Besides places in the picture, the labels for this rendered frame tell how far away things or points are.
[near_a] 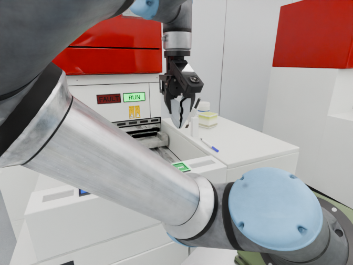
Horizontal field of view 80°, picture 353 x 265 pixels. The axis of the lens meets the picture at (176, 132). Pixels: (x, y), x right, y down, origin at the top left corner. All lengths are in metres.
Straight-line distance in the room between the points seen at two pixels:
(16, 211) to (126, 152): 1.15
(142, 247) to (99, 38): 0.85
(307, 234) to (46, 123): 0.33
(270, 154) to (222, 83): 2.49
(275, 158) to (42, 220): 0.74
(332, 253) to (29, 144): 0.47
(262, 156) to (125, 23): 0.82
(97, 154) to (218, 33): 3.01
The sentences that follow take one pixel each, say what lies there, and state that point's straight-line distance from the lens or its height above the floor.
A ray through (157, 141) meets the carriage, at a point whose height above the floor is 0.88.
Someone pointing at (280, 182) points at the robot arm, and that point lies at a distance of 0.35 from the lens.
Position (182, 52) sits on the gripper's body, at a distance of 0.56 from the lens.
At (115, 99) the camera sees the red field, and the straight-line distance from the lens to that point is 1.13.
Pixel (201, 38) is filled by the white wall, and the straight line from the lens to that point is 3.02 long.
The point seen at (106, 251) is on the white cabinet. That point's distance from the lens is 0.69.
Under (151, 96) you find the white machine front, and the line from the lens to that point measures 1.17.
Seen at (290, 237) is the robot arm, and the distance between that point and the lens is 0.33.
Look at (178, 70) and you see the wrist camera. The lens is 0.53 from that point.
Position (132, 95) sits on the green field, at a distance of 1.14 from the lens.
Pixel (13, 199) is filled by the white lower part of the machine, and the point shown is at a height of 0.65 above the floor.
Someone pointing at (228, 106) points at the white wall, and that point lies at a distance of 3.37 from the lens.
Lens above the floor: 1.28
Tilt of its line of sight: 19 degrees down
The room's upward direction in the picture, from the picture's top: straight up
